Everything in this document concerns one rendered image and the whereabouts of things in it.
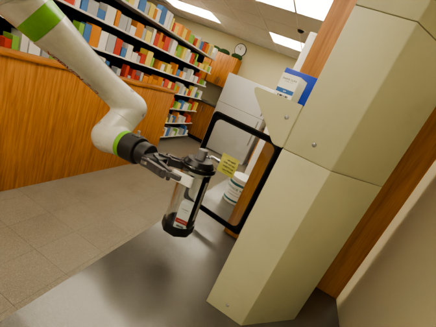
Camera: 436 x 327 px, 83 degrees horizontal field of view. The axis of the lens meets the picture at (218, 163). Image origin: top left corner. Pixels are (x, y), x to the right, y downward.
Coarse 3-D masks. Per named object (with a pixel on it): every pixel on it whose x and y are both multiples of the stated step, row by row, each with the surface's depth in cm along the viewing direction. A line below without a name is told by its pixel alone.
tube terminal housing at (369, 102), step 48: (336, 48) 48; (384, 48) 45; (432, 48) 47; (336, 96) 49; (384, 96) 48; (432, 96) 53; (288, 144) 54; (336, 144) 50; (384, 144) 54; (288, 192) 55; (336, 192) 55; (240, 240) 62; (288, 240) 57; (336, 240) 64; (240, 288) 64; (288, 288) 66
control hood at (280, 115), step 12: (264, 96) 54; (276, 96) 53; (264, 108) 55; (276, 108) 54; (288, 108) 53; (300, 108) 52; (264, 120) 55; (276, 120) 54; (288, 120) 53; (276, 132) 54; (288, 132) 54; (276, 144) 55
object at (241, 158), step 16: (224, 128) 94; (208, 144) 98; (224, 144) 95; (240, 144) 92; (256, 144) 89; (224, 160) 95; (240, 160) 92; (256, 160) 89; (224, 176) 96; (240, 176) 93; (256, 176) 90; (208, 192) 100; (224, 192) 97; (240, 192) 94; (208, 208) 101; (224, 208) 97; (240, 208) 94
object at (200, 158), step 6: (204, 150) 70; (186, 156) 71; (192, 156) 71; (198, 156) 70; (204, 156) 70; (186, 162) 68; (192, 162) 68; (198, 162) 68; (204, 162) 70; (210, 162) 72; (198, 168) 67; (204, 168) 68; (210, 168) 69
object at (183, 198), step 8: (184, 168) 68; (192, 168) 67; (192, 176) 68; (200, 176) 68; (208, 176) 70; (176, 184) 72; (200, 184) 69; (176, 192) 71; (184, 192) 70; (192, 192) 69; (176, 200) 71; (184, 200) 70; (192, 200) 70; (168, 208) 74; (176, 208) 71; (184, 208) 71; (192, 208) 72; (168, 216) 74; (176, 216) 72; (184, 216) 72; (176, 224) 72; (184, 224) 73
